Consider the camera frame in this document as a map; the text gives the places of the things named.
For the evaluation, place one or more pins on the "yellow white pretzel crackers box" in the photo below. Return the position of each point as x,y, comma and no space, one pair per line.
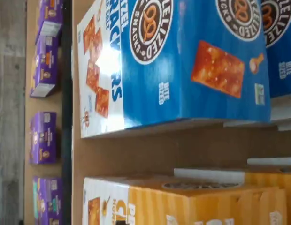
206,175
159,206

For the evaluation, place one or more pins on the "blue white pretzel crackers box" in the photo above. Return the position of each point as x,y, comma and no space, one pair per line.
206,23
281,58

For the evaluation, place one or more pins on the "purple snack box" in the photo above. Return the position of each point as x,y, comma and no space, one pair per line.
43,138
47,65
49,11
50,201

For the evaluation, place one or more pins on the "black metal shelf wooden boards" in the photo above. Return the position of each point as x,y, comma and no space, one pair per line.
183,152

